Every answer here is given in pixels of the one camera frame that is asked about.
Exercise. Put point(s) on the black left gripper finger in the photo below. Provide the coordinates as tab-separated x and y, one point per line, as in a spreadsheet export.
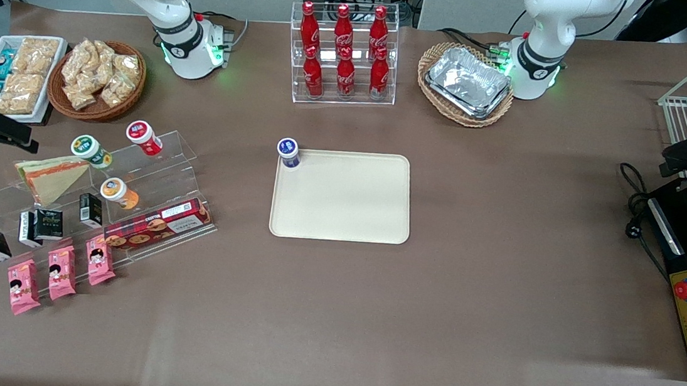
680	157

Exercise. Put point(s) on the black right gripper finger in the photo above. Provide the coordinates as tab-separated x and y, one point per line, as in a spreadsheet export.
9	127

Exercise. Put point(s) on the triangle sandwich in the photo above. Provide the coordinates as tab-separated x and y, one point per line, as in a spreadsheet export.
52	179

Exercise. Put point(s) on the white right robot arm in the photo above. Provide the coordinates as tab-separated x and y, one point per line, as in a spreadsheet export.
176	32

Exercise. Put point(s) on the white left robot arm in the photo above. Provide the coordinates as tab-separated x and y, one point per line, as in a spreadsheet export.
542	61

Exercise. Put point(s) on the aluminium foil tray stack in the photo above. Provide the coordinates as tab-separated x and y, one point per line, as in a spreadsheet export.
468	80

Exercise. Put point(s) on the cream plastic tray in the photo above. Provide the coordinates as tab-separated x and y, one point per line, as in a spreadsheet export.
343	196

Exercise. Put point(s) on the clear pack of crispy snacks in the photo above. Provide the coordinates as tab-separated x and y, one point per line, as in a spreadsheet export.
19	93
36	56

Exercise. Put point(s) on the clear bag of puffed snacks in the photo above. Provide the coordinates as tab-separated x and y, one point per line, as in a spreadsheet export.
80	97
77	63
127	67
116	90
103	54

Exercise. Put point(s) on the green lid yogurt cup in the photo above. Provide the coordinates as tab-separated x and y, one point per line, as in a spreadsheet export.
89	149

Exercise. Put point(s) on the orange lid yogurt cup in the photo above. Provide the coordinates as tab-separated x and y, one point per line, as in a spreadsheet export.
117	191

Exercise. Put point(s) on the dark brown wicker basket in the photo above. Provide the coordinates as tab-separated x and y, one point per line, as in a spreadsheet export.
132	94

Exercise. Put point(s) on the red lid yogurt cup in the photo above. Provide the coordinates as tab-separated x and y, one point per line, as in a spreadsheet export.
143	136

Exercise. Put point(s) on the pink snack packet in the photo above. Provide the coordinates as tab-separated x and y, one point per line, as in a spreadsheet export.
62	273
23	287
100	261

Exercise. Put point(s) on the clear acrylic tiered stand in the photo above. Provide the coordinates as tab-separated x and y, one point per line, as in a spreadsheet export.
162	172

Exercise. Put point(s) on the dark red cookie box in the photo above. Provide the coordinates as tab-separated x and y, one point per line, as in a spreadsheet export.
157	224

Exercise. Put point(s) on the light wicker basket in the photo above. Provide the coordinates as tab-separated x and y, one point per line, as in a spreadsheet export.
428	100

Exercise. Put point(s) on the blue lid yogurt cup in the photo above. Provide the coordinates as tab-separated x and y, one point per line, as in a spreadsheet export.
289	150

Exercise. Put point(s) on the red cola bottle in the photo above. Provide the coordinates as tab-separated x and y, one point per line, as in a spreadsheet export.
313	76
345	78
343	30
309	29
379	78
378	31

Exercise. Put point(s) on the clear acrylic bottle rack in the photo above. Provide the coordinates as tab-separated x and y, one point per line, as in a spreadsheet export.
355	101

